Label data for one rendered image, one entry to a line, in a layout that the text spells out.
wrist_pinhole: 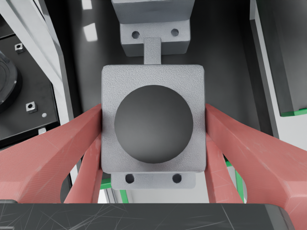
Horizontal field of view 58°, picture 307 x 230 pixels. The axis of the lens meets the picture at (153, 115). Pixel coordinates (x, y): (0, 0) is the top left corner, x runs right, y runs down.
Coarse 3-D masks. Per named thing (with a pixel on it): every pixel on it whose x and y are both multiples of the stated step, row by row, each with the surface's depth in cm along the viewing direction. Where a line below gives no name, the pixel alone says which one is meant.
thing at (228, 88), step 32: (64, 0) 20; (96, 0) 20; (224, 0) 20; (64, 32) 19; (96, 32) 20; (192, 32) 20; (224, 32) 20; (256, 32) 18; (64, 64) 18; (96, 64) 20; (224, 64) 20; (256, 64) 18; (96, 96) 20; (224, 96) 20; (256, 96) 19; (256, 128) 20
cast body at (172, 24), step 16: (112, 0) 14; (128, 0) 14; (144, 0) 14; (160, 0) 14; (176, 0) 14; (192, 0) 14; (128, 16) 16; (144, 16) 16; (160, 16) 16; (176, 16) 16; (128, 32) 17; (144, 32) 17; (160, 32) 17; (176, 32) 17; (128, 48) 18; (176, 48) 18
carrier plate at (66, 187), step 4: (4, 148) 46; (68, 176) 43; (64, 180) 43; (68, 180) 43; (64, 184) 43; (68, 184) 43; (72, 184) 44; (64, 188) 42; (68, 188) 42; (60, 192) 42; (64, 192) 42; (68, 192) 42; (60, 196) 42; (64, 196) 42; (60, 200) 41; (64, 200) 41
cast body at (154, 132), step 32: (128, 64) 12; (160, 64) 12; (192, 64) 12; (128, 96) 11; (160, 96) 10; (192, 96) 11; (128, 128) 10; (160, 128) 10; (192, 128) 10; (128, 160) 11; (160, 160) 10; (192, 160) 11
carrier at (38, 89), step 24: (0, 48) 57; (0, 72) 52; (24, 72) 54; (0, 96) 49; (24, 96) 51; (48, 96) 50; (0, 120) 49; (24, 120) 49; (48, 120) 48; (0, 144) 48
